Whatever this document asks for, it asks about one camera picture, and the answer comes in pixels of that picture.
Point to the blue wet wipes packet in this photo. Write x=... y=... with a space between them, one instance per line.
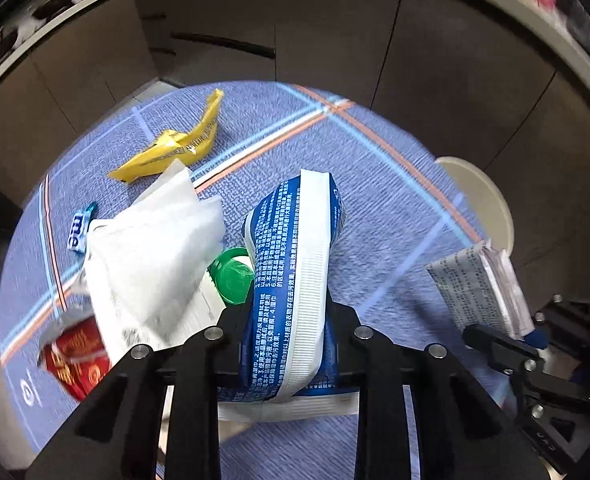
x=275 y=260

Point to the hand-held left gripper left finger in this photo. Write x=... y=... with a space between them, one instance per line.
x=210 y=355

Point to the cream round chair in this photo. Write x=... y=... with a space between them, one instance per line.
x=480 y=195

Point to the white printed packet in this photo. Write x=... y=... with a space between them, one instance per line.
x=475 y=285

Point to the brown kitchen cabinets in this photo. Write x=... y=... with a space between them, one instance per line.
x=450 y=85

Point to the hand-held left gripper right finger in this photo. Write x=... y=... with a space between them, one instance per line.
x=370 y=360

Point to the red foil snack packet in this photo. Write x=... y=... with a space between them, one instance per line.
x=77 y=355

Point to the white tissue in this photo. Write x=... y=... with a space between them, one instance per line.
x=160 y=230

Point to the yellow snack wrapper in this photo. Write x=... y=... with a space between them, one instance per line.
x=170 y=152

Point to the white printed plastic wrapper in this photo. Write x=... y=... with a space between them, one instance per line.
x=185 y=320

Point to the green plastic lid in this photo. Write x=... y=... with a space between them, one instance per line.
x=232 y=275

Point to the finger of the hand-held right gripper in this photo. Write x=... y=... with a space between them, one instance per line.
x=500 y=352
x=575 y=315

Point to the blue white candy wrapper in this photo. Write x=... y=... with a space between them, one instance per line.
x=81 y=227

